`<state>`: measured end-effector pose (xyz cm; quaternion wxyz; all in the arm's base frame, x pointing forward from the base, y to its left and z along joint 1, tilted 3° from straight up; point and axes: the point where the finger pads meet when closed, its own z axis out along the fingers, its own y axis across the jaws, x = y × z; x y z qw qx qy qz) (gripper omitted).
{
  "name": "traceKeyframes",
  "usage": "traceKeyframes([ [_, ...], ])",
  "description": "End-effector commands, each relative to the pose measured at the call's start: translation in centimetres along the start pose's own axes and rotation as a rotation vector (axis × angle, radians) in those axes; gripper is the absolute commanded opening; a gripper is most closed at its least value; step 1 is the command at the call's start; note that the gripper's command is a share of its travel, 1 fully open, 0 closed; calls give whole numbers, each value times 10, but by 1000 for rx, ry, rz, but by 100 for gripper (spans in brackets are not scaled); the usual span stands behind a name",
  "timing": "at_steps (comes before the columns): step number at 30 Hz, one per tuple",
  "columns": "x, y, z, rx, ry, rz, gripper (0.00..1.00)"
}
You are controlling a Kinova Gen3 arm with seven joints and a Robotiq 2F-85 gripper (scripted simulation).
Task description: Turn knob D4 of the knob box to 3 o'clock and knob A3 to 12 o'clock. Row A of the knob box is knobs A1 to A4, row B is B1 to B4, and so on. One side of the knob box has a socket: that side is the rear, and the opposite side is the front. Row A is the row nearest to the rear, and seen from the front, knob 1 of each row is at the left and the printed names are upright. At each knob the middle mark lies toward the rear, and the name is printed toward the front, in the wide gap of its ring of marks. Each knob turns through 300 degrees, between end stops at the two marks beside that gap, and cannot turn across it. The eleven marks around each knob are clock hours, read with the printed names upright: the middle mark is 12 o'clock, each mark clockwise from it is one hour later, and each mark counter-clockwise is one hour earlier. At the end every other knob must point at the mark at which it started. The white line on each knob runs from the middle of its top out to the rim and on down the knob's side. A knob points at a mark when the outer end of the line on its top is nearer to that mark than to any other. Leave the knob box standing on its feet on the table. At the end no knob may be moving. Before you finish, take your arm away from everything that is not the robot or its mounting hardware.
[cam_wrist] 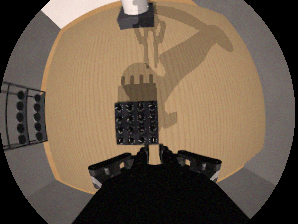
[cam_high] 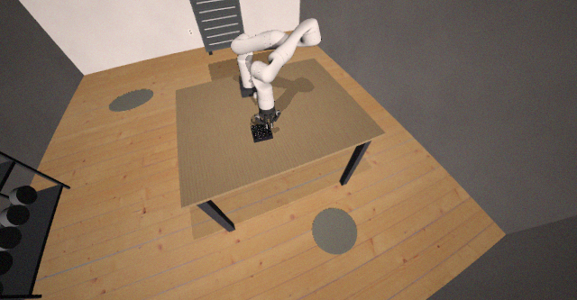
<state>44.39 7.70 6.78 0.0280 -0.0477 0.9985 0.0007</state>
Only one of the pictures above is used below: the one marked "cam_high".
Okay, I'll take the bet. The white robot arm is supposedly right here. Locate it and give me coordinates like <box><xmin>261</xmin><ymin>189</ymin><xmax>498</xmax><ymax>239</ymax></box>
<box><xmin>231</xmin><ymin>18</ymin><xmax>321</xmax><ymax>110</ymax></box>

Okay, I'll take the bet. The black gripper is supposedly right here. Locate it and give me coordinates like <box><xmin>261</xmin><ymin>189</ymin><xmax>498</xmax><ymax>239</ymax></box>
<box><xmin>254</xmin><ymin>105</ymin><xmax>281</xmax><ymax>129</ymax></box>

